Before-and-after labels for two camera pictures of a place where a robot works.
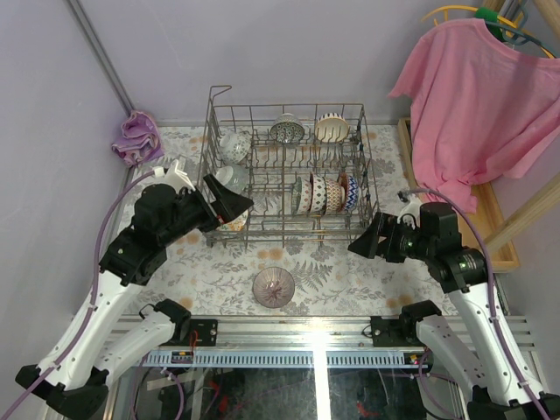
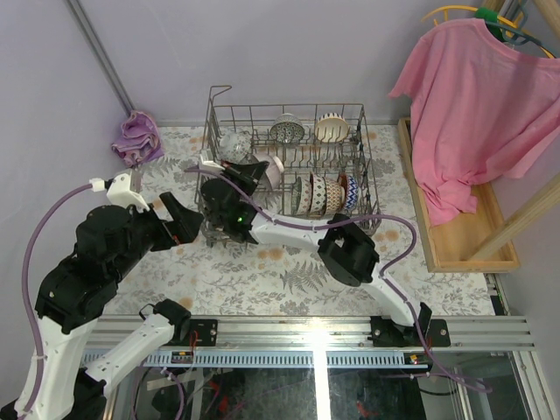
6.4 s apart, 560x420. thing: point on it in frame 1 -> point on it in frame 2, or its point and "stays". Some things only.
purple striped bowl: (273, 287) -> (274, 171)
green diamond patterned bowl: (296, 194) stays
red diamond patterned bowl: (344, 181) stays
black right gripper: (367, 244) -> (249, 174)
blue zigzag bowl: (352, 194) stays
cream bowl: (332, 127) stays
